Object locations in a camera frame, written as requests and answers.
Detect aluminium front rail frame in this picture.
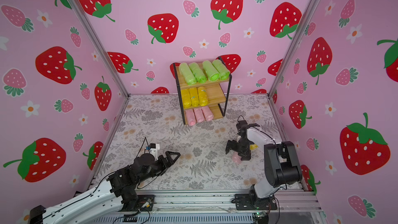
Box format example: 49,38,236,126
93,189,327,224

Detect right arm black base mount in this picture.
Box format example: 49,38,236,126
231,185,278,211

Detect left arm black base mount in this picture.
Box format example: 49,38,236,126
121,190,155,213

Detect pink roll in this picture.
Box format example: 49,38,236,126
185,109,197,126
232,152,242,164
193,107,205,123
201,106,214,121

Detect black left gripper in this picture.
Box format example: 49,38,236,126
136,151,180,185

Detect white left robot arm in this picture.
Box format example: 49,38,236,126
28,151,181,224

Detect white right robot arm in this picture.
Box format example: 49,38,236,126
226,119,303,202

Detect yellow roll with teal label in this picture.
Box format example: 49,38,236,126
198,87,208,106

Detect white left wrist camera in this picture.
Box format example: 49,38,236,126
146,143,160,158

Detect wooden three-tier black-frame shelf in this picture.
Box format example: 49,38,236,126
169,55,233,127

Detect light green roll with label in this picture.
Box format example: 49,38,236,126
189,62,207,84

